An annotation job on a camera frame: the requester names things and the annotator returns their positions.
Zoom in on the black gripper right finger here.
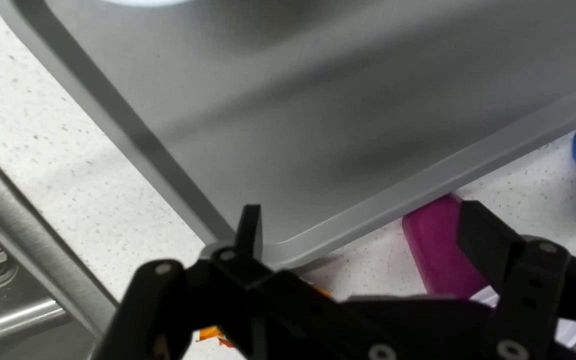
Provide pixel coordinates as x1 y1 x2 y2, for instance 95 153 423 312
351 198 576 360

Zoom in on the stainless steel double sink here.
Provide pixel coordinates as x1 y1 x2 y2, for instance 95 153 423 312
0 131 120 360

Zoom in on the orange snack wrapper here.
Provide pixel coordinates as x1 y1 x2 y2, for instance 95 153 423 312
194 282 334 351

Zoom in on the grey plastic tray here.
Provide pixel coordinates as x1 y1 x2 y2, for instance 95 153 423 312
0 0 576 272

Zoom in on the purple plastic cup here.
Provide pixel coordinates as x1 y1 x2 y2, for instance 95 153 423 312
400 192 496 297

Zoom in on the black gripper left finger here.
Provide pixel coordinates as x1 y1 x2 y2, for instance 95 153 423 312
91 202 358 360

